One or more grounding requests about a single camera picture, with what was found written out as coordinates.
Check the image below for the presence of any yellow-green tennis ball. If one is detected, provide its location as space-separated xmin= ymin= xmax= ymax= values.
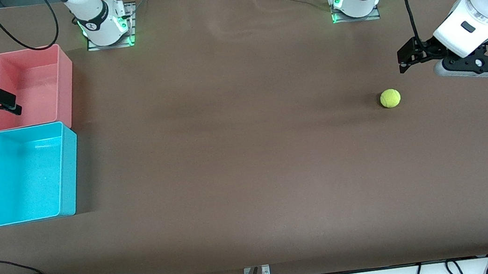
xmin=379 ymin=87 xmax=402 ymax=110

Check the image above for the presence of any pink plastic bin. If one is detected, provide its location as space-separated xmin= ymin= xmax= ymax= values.
xmin=0 ymin=42 xmax=81 ymax=137

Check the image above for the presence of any blue plastic bin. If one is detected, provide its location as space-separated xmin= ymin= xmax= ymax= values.
xmin=0 ymin=119 xmax=88 ymax=228

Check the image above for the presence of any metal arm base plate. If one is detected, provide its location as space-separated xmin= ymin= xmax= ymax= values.
xmin=82 ymin=2 xmax=139 ymax=52
xmin=329 ymin=0 xmax=382 ymax=25

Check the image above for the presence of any black looping arm cable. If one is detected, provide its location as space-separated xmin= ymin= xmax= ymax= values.
xmin=0 ymin=0 xmax=61 ymax=55

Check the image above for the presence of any looped black floor cable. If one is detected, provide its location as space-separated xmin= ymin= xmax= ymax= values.
xmin=444 ymin=258 xmax=467 ymax=274

